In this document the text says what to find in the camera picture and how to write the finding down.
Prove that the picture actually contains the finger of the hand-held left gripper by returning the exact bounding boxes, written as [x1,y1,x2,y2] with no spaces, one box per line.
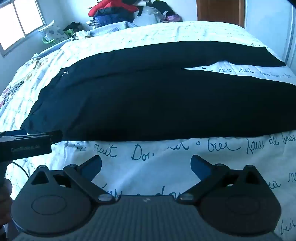
[45,130,63,142]

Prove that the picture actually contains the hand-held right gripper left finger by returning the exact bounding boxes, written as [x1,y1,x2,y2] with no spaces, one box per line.
[31,155,116,205]

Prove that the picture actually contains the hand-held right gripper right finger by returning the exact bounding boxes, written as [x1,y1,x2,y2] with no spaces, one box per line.
[177,155,262,205]

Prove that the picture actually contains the black pants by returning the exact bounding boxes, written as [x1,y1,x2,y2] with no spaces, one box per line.
[21,42,296,142]

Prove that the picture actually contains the white script-printed bed cover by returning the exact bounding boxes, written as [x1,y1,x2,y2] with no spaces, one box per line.
[0,20,296,238]

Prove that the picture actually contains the floral bed sheet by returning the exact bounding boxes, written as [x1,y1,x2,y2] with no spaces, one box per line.
[0,43,67,121]

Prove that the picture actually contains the green plastic chair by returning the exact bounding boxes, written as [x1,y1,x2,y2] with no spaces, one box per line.
[42,29,74,44]

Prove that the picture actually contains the floral pillow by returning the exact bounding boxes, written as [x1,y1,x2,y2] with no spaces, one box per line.
[39,21,65,43]

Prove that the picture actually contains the black cloth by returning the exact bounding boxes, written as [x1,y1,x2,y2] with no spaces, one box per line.
[63,22,86,34]

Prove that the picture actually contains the light blue quilt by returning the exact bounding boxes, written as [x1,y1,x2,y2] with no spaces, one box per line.
[88,21,139,36]

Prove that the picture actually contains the window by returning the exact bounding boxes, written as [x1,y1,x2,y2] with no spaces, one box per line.
[0,0,46,57]

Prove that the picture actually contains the navy blue jacket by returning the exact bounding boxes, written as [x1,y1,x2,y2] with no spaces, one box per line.
[93,8,139,26]

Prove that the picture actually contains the red jacket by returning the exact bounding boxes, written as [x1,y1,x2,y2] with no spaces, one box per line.
[88,0,139,17]

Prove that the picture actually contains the white plastic bag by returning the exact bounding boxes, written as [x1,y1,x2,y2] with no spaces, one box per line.
[133,7,166,26]

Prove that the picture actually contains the brown wooden door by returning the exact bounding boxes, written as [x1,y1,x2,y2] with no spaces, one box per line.
[196,0,245,29]

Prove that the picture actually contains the black bag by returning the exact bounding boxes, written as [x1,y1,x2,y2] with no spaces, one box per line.
[151,0,176,16]

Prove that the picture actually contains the black cable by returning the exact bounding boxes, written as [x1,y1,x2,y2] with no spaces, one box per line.
[9,161,31,179]

